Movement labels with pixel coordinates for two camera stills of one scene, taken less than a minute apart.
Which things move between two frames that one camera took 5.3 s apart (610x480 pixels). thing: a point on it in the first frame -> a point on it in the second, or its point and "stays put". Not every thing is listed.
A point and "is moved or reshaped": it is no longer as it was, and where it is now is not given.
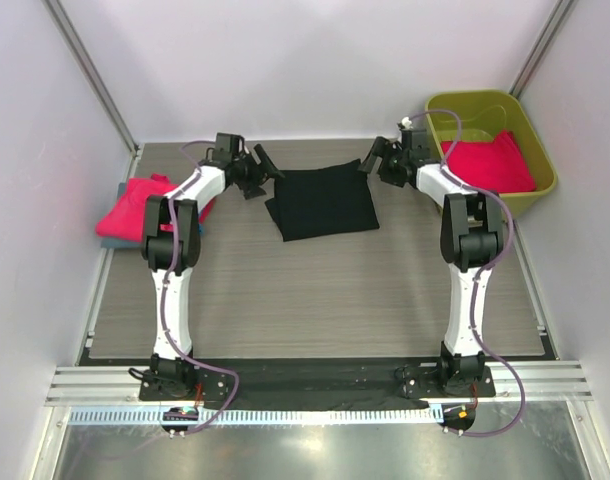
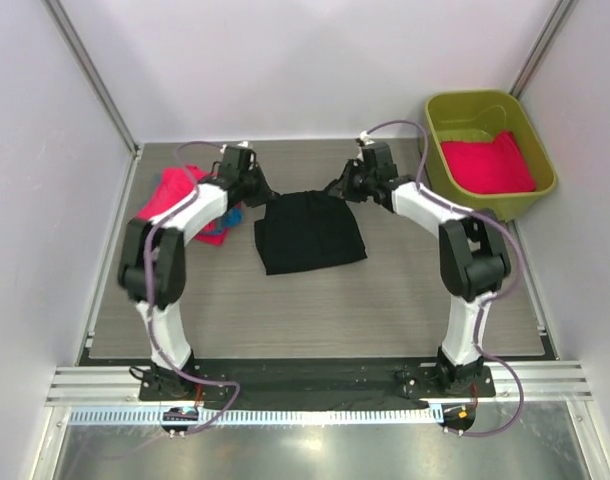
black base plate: (312, 384) stays put
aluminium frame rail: (544, 383) stays put
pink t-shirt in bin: (492, 165) stays put
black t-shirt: (322, 202) is moved or reshaped
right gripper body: (391, 168) -> (359, 181)
